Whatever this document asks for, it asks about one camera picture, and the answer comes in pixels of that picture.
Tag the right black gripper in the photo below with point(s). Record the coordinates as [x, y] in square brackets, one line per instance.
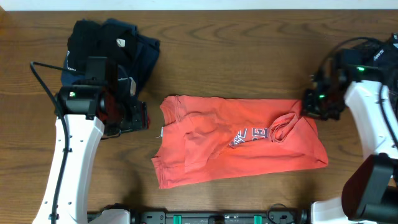
[309, 109]

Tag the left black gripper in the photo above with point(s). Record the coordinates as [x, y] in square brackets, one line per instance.
[138, 120]

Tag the orange-red soccer t-shirt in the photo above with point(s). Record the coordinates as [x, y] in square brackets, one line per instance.
[210, 138]

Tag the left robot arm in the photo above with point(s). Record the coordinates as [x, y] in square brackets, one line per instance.
[78, 134]

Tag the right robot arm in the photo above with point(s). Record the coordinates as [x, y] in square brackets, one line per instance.
[367, 196]

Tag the navy blue folded garment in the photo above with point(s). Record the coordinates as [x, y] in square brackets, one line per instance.
[147, 54]

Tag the black folded garment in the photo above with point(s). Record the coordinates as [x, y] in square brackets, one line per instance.
[91, 39]

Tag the black mesh sports garment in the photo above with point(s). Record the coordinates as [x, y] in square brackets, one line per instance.
[383, 56]

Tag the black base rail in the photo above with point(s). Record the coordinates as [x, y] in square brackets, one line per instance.
[277, 216]

